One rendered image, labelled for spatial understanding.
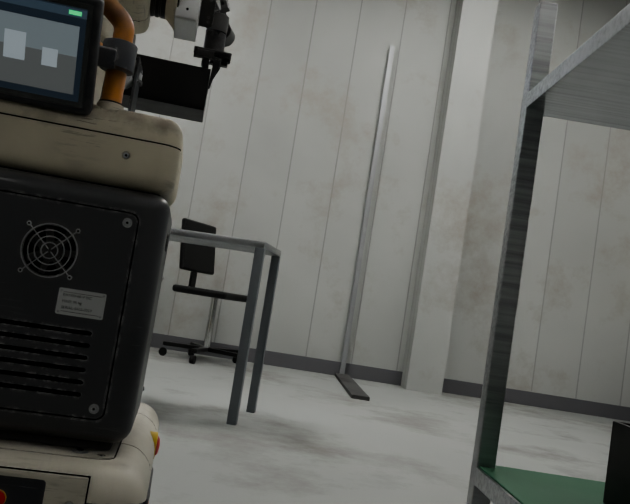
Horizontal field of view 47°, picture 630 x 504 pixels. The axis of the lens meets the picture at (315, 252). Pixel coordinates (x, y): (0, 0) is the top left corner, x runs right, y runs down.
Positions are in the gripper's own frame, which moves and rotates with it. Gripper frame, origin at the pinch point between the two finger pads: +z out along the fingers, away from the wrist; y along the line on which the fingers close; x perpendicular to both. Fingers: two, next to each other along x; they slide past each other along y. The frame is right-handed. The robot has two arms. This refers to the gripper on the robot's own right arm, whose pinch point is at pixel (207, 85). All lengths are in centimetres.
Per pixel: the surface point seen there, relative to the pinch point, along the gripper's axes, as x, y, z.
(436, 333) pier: -374, -216, 73
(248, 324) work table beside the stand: -113, -33, 71
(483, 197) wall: -402, -251, -52
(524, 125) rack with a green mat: 92, -51, 19
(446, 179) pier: -379, -206, -57
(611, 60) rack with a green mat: 116, -50, 16
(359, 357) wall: -410, -163, 105
